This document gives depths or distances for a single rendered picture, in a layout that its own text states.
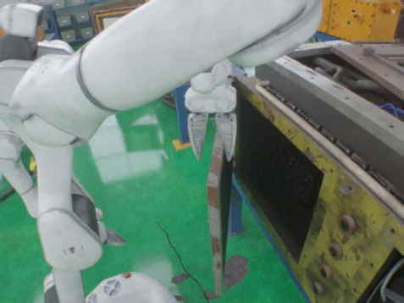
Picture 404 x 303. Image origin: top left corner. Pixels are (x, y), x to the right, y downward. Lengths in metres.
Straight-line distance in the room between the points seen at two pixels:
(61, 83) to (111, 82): 0.08
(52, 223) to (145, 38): 0.57
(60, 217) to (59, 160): 0.14
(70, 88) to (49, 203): 0.47
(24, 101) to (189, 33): 0.22
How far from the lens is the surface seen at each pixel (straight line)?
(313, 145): 0.78
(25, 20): 0.56
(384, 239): 0.69
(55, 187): 0.70
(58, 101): 0.32
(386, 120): 0.73
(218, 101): 0.55
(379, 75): 0.95
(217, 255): 0.86
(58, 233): 0.74
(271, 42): 0.21
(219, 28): 0.20
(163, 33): 0.20
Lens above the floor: 1.66
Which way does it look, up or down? 36 degrees down
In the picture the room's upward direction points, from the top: 5 degrees counter-clockwise
